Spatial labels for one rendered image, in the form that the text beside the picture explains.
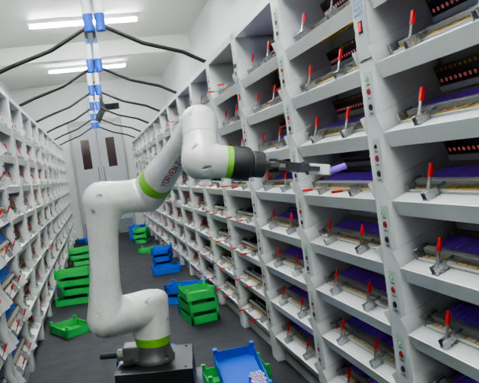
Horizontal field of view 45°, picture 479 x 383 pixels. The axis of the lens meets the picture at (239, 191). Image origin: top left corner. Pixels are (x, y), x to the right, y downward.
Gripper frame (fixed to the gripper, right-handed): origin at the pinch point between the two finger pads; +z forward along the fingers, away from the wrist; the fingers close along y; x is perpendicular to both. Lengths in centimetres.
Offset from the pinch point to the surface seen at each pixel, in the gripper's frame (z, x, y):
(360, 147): 13.9, -7.7, 1.3
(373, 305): 27, 42, 11
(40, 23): -134, -158, 525
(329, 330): 31, 61, 53
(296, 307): 31, 61, 95
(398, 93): 15.9, -21.6, -15.4
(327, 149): 13.5, -8.0, 26.7
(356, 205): 17.4, 10.1, 8.5
